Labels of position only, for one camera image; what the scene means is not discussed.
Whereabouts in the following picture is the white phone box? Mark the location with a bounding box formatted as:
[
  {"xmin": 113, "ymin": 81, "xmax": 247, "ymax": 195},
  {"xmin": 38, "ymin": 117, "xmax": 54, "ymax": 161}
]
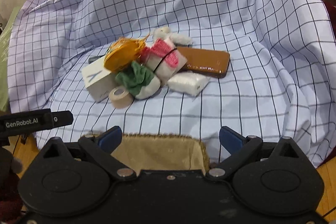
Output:
[{"xmin": 81, "ymin": 57, "xmax": 118, "ymax": 102}]

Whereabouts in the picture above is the white tissue pack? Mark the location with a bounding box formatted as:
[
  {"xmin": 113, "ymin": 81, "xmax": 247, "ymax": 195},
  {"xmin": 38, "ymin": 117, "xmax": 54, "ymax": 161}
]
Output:
[{"xmin": 167, "ymin": 72, "xmax": 210, "ymax": 97}]

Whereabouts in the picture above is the blue checked sheet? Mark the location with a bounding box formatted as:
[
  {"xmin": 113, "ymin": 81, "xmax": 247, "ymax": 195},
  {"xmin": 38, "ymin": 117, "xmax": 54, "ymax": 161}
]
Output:
[{"xmin": 7, "ymin": 0, "xmax": 335, "ymax": 166}]

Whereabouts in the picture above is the woven basket beige lining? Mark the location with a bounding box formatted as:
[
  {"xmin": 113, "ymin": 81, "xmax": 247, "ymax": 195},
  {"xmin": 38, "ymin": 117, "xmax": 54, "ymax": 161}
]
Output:
[{"xmin": 81, "ymin": 132, "xmax": 211, "ymax": 172}]

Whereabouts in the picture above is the green pillow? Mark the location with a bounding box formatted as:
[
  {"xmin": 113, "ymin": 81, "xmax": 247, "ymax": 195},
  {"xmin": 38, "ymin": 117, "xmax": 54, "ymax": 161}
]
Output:
[{"xmin": 0, "ymin": 7, "xmax": 21, "ymax": 113}]

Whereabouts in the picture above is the beige tape roll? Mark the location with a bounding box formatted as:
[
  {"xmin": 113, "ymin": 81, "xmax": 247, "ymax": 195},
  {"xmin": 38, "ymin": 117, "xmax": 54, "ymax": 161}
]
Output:
[{"xmin": 109, "ymin": 86, "xmax": 134, "ymax": 109}]

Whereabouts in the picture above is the brown leather wallet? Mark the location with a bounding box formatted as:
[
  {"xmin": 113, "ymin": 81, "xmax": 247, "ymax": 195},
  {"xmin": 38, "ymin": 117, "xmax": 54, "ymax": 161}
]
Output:
[{"xmin": 177, "ymin": 47, "xmax": 230, "ymax": 79}]

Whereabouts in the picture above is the green and white plush radish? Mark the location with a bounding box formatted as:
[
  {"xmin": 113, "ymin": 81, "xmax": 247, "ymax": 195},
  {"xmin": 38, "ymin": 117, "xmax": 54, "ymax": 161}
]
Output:
[{"xmin": 115, "ymin": 61, "xmax": 161, "ymax": 100}]

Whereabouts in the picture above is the pink white cloth bundle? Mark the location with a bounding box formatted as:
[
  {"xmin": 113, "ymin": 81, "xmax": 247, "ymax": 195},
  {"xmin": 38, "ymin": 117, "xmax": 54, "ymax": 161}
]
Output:
[{"xmin": 140, "ymin": 38, "xmax": 187, "ymax": 85}]

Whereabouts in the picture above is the orange mesh pouch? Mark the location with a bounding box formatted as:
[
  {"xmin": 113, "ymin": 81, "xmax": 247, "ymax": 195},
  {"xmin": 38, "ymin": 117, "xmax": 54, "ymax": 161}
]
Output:
[{"xmin": 104, "ymin": 34, "xmax": 150, "ymax": 73}]

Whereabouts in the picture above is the white plush toy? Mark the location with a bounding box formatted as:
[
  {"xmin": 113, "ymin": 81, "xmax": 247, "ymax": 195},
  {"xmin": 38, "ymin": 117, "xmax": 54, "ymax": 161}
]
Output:
[{"xmin": 152, "ymin": 26, "xmax": 193, "ymax": 46}]

